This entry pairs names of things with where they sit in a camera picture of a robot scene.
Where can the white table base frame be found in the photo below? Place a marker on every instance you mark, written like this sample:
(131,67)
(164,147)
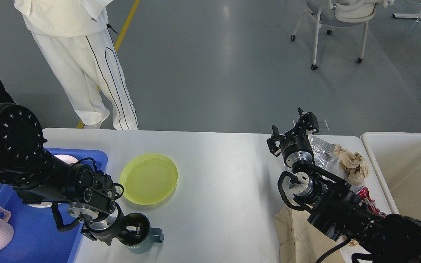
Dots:
(418,14)

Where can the yellow plastic plate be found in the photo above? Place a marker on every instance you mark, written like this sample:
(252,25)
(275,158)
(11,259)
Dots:
(149,179)

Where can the blue plastic tray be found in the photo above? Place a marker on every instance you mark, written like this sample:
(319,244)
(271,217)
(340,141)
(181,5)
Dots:
(36,238)

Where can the teal green mug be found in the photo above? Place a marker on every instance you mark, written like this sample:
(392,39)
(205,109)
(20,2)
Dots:
(141,243)

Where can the flat brown paper bag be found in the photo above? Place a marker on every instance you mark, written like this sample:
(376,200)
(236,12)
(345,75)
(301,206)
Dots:
(300,242)

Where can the white grey office chair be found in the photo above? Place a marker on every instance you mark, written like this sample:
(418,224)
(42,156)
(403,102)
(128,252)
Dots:
(340,14)

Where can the crumpled brown paper ball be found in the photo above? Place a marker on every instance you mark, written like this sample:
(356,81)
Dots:
(355,165)

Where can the white plastic bin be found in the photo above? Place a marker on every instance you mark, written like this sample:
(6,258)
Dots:
(396,160)

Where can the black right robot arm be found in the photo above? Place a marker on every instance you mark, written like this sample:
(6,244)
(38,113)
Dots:
(334,208)

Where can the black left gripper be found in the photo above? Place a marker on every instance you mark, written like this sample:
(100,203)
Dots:
(106,230)

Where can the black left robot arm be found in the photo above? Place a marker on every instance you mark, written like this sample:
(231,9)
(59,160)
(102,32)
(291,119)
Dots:
(78,193)

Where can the person in white tracksuit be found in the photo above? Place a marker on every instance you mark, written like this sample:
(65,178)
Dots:
(74,39)

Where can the white pink plate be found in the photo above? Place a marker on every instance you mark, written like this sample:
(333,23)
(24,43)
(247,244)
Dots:
(66,159)

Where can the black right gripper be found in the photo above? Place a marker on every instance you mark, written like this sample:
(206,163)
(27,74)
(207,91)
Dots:
(295,148)

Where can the crushed red soda can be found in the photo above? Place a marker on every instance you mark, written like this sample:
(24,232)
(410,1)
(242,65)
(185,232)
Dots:
(364,195)

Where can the crumpled aluminium foil tray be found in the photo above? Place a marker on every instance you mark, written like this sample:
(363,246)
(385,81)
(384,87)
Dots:
(324,156)

